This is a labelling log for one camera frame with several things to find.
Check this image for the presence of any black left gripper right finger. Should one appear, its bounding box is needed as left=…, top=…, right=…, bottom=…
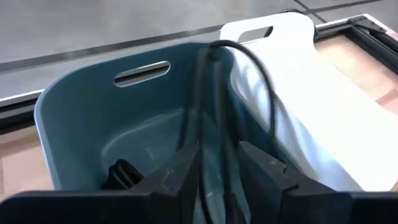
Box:
left=238, top=141, right=398, bottom=224

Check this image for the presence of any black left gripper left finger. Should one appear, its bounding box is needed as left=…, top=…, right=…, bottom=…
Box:
left=0, top=141, right=200, bottom=224

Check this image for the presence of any thin black looped cable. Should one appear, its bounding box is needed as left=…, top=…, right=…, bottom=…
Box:
left=176, top=39, right=280, bottom=224

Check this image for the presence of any white plastic bin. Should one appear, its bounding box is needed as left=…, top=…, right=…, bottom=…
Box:
left=218, top=11, right=398, bottom=192

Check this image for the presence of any dark teal plastic bin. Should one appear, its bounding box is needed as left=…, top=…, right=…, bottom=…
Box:
left=33, top=40, right=282, bottom=224

